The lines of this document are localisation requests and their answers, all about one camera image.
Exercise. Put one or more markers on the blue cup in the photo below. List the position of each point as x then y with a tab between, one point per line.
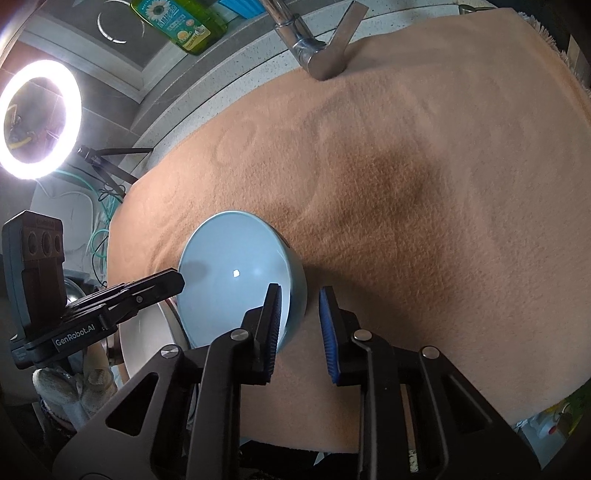
240	7

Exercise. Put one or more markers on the steel pot lid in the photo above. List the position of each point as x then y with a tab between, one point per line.
76	288

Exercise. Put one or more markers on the green bottle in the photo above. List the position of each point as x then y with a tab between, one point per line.
184	27

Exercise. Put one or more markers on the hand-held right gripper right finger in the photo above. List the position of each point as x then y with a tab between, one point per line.
330	332

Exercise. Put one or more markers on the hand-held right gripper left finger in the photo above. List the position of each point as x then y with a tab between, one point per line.
272	327

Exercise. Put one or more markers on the tan blanket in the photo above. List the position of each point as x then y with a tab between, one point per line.
415	184

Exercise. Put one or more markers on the person's left hand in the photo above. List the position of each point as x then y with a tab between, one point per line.
60	387

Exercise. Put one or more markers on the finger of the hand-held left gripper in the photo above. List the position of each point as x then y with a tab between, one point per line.
152	286

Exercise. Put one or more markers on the plain white plate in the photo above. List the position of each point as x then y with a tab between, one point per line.
147	337

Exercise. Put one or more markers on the light blue bowl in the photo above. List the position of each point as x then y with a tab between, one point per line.
226	258

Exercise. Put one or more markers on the white printed container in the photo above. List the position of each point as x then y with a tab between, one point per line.
549	424

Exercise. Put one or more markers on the steel faucet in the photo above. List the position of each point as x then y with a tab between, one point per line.
318	55

